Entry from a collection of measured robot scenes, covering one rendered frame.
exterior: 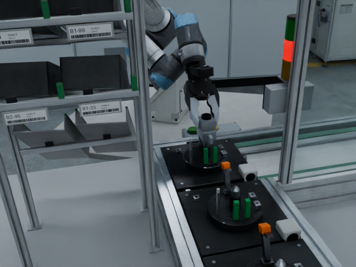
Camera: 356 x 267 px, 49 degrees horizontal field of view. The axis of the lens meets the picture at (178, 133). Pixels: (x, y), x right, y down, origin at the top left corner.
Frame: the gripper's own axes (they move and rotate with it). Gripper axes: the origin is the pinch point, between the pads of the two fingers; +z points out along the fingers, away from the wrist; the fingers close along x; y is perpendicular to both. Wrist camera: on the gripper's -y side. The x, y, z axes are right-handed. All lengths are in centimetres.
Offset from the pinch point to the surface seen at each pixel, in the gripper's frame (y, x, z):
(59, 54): 274, 64, -156
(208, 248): -18.0, 10.0, 33.3
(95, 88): -25.8, 30.3, -4.4
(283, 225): -18.9, -8.2, 31.5
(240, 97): 68, -38, -26
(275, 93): -18.0, -14.1, -0.9
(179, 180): 3.0, 10.4, 15.2
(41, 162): 209, 81, -35
